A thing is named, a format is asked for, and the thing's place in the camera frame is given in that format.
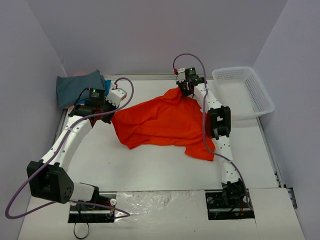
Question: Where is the orange t shirt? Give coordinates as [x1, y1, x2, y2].
[111, 88, 215, 162]

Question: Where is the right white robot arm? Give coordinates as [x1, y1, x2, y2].
[173, 67, 246, 207]

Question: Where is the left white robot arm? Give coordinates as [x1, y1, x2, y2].
[26, 88, 127, 209]

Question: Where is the folded blue t shirt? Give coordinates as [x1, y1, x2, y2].
[77, 80, 111, 105]

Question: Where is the folded pink t shirt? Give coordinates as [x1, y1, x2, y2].
[65, 104, 75, 110]

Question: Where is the folded grey t shirt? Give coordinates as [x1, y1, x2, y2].
[56, 70, 105, 109]

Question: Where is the white plastic basket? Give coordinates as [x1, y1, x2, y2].
[212, 66, 275, 121]

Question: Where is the white foam board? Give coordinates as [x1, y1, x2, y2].
[19, 188, 304, 240]

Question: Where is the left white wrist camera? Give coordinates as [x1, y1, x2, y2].
[106, 88, 127, 108]

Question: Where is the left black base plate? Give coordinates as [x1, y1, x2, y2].
[67, 192, 117, 224]

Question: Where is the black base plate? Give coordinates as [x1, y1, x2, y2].
[205, 191, 255, 221]
[67, 192, 117, 224]

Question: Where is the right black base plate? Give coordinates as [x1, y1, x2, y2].
[205, 191, 255, 221]

